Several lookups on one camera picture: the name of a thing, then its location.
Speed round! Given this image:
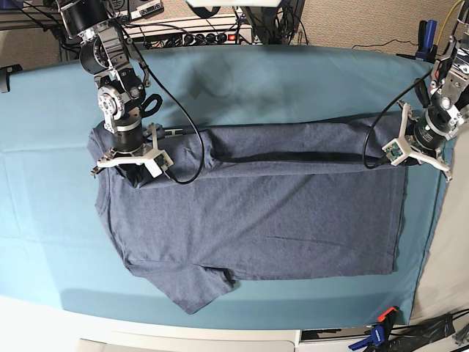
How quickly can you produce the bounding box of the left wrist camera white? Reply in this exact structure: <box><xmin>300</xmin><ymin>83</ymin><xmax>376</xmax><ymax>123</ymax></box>
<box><xmin>382</xmin><ymin>139</ymin><xmax>407</xmax><ymax>166</ymax></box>

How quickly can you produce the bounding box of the black bag bottom right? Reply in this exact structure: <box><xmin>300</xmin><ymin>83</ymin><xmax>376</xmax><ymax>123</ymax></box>
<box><xmin>380</xmin><ymin>313</ymin><xmax>455</xmax><ymax>352</ymax></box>

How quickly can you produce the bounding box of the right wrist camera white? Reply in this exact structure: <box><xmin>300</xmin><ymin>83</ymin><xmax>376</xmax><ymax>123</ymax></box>
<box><xmin>144</xmin><ymin>149</ymin><xmax>174</xmax><ymax>178</ymax></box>

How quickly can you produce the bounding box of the yellow cable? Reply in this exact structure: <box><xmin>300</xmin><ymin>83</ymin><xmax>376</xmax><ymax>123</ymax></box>
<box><xmin>437</xmin><ymin>0</ymin><xmax>461</xmax><ymax>47</ymax></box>

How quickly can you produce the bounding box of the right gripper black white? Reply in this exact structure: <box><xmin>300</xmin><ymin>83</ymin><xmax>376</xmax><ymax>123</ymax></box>
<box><xmin>89</xmin><ymin>123</ymin><xmax>162</xmax><ymax>188</ymax></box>

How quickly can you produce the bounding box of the black clamp left edge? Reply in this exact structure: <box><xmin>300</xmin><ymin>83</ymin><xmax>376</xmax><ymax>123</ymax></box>
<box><xmin>0</xmin><ymin>64</ymin><xmax>23</xmax><ymax>93</ymax></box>

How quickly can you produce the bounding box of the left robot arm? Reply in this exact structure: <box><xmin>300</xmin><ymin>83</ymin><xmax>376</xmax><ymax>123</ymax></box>
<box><xmin>387</xmin><ymin>32</ymin><xmax>468</xmax><ymax>181</ymax></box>

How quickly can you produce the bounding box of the teal table cloth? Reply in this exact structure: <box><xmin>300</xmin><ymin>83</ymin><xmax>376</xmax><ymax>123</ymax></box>
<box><xmin>1</xmin><ymin>45</ymin><xmax>446</xmax><ymax>329</ymax></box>

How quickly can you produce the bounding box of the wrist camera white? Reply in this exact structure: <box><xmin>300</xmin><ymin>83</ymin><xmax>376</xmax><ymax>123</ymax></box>
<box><xmin>144</xmin><ymin>149</ymin><xmax>174</xmax><ymax>178</ymax></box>
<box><xmin>382</xmin><ymin>139</ymin><xmax>407</xmax><ymax>166</ymax></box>

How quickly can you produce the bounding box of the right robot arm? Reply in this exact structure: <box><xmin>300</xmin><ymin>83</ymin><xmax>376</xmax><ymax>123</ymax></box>
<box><xmin>56</xmin><ymin>1</ymin><xmax>166</xmax><ymax>187</ymax></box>

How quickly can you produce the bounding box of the blue clamp top right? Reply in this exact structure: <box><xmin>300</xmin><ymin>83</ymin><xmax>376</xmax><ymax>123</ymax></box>
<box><xmin>415</xmin><ymin>19</ymin><xmax>437</xmax><ymax>63</ymax></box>

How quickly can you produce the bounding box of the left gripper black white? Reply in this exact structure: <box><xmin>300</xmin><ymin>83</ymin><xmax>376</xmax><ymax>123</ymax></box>
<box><xmin>397</xmin><ymin>101</ymin><xmax>452</xmax><ymax>182</ymax></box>

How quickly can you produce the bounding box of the black camera cable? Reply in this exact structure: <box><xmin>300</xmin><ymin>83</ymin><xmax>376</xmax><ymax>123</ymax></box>
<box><xmin>120</xmin><ymin>25</ymin><xmax>204</xmax><ymax>184</ymax></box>
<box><xmin>361</xmin><ymin>69</ymin><xmax>433</xmax><ymax>170</ymax></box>

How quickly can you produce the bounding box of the black camera cable left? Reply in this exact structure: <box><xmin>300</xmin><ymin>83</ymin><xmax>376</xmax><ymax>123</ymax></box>
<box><xmin>361</xmin><ymin>69</ymin><xmax>433</xmax><ymax>170</ymax></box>

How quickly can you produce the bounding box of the white power strip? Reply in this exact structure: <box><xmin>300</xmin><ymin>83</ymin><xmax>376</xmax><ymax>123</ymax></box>
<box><xmin>165</xmin><ymin>27</ymin><xmax>253</xmax><ymax>47</ymax></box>

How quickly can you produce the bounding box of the orange blue clamp bottom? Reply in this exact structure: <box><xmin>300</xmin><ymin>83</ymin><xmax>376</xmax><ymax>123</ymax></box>
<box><xmin>348</xmin><ymin>306</ymin><xmax>399</xmax><ymax>351</ymax></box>

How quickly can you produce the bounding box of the blue heathered T-shirt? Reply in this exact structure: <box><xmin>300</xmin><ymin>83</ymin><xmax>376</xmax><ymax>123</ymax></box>
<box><xmin>86</xmin><ymin>113</ymin><xmax>446</xmax><ymax>316</ymax></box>

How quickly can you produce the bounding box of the black camera cable right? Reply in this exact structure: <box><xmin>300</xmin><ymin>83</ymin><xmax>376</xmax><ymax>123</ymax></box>
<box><xmin>120</xmin><ymin>25</ymin><xmax>204</xmax><ymax>184</ymax></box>

